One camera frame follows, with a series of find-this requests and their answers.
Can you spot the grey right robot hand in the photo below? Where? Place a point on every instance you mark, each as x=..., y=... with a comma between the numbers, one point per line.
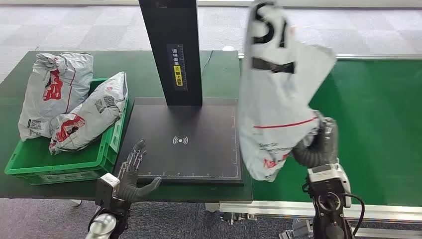
x=321, y=148

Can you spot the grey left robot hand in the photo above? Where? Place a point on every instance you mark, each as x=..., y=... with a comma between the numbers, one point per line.
x=130, y=189

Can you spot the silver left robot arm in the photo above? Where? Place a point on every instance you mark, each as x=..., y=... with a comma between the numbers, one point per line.
x=102, y=227

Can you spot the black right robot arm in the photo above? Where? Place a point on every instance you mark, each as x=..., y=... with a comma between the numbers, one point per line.
x=327, y=224

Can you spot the green plastic basket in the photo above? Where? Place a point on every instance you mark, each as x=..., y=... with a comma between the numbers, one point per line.
x=49, y=165

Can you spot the black weighing device with column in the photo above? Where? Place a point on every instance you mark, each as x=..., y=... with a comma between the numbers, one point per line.
x=197, y=132

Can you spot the grey courier bag, QR label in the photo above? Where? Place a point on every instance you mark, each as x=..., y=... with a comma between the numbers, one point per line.
x=92, y=115

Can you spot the large grey courier bag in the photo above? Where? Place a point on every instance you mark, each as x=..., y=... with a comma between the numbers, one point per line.
x=49, y=89

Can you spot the small white round object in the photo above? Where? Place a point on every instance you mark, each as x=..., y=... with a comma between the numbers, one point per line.
x=228, y=48

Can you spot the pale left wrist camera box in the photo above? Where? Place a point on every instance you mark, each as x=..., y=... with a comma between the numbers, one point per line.
x=105, y=189

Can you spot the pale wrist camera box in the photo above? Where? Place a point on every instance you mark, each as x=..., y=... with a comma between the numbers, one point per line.
x=105, y=189
x=331, y=173

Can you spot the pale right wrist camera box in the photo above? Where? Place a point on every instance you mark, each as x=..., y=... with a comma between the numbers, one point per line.
x=331, y=173

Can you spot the green conveyor belt, aluminium frame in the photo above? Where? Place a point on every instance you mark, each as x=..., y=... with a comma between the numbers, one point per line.
x=379, y=132

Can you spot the metal conveyor bracket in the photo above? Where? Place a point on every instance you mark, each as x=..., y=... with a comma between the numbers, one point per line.
x=238, y=217
x=298, y=230

